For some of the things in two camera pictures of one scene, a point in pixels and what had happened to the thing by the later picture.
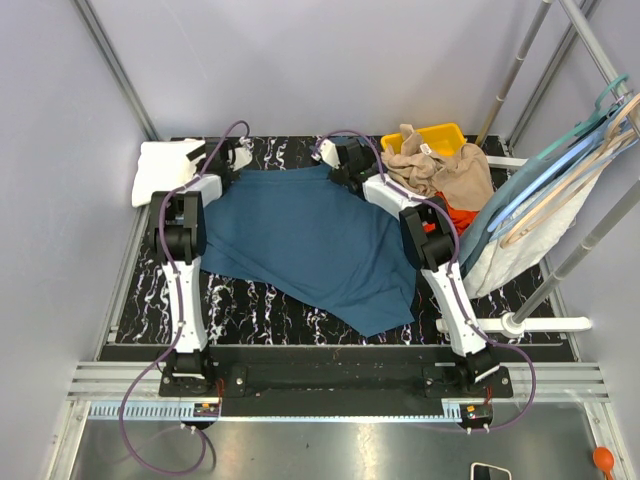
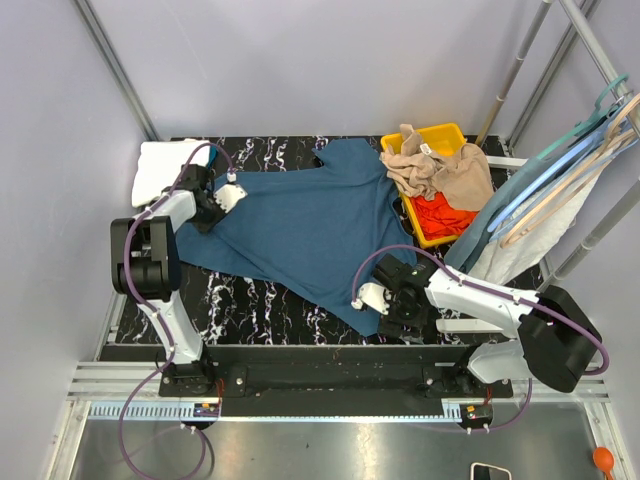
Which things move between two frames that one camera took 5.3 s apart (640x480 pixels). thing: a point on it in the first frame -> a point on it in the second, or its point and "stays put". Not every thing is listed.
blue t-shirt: (302, 229) stays put
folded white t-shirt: (163, 166) stays put
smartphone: (481, 471) stays put
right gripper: (368, 156) -> (391, 324)
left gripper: (234, 175) -> (220, 215)
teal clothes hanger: (596, 117) stays put
